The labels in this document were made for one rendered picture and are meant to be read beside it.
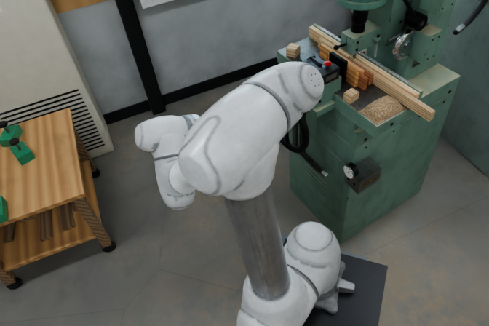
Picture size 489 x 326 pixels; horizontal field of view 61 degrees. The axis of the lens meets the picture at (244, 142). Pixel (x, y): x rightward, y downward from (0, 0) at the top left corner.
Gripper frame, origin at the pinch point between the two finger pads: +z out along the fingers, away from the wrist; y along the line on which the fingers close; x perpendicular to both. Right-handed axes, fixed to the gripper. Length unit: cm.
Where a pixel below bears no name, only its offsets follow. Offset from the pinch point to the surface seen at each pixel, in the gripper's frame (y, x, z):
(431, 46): -18, -33, 61
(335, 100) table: -6.5, -7.3, 34.1
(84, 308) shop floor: 23, 118, -51
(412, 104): -28, -17, 47
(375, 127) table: -27.3, -8.6, 33.7
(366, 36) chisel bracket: -1, -30, 45
